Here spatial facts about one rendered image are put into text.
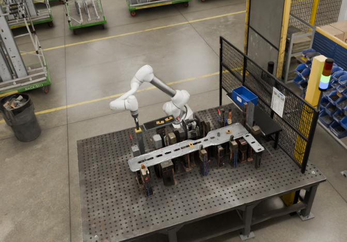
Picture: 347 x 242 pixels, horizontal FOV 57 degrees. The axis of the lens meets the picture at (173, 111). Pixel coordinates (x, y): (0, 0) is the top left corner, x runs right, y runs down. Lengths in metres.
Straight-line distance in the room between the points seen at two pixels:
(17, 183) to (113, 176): 1.86
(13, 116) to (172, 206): 3.08
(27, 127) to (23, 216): 1.56
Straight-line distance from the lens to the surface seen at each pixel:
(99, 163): 3.99
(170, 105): 4.06
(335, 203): 4.57
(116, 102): 3.36
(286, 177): 3.73
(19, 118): 5.57
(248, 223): 3.86
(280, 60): 5.27
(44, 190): 4.96
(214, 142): 3.58
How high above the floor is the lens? 3.46
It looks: 38 degrees down
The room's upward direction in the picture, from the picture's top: 6 degrees counter-clockwise
